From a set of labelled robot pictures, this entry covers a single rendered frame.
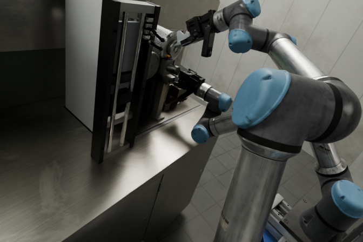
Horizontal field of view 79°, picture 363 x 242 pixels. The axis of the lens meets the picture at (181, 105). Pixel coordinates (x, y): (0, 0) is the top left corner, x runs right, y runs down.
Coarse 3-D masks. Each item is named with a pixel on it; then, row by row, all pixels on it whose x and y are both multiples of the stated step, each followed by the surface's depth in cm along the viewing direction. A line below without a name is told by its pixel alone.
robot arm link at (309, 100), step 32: (256, 96) 36; (288, 96) 35; (320, 96) 36; (256, 128) 38; (288, 128) 36; (320, 128) 37; (256, 160) 39; (256, 192) 39; (224, 224) 43; (256, 224) 40
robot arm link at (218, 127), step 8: (200, 120) 93; (208, 120) 89; (216, 120) 86; (224, 120) 84; (200, 128) 87; (208, 128) 88; (216, 128) 86; (224, 128) 84; (232, 128) 83; (192, 136) 89; (200, 136) 88; (208, 136) 88
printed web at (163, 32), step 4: (160, 28) 98; (164, 28) 99; (160, 32) 96; (164, 32) 96; (168, 32) 96; (164, 36) 95; (156, 40) 96; (160, 44) 95; (156, 48) 97; (156, 52) 98
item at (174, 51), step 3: (174, 39) 97; (171, 42) 96; (174, 42) 95; (171, 45) 95; (168, 48) 96; (171, 48) 95; (174, 48) 97; (177, 48) 99; (168, 51) 97; (171, 51) 96; (174, 51) 99; (177, 51) 100; (168, 54) 98; (171, 54) 97; (174, 54) 99; (177, 54) 101
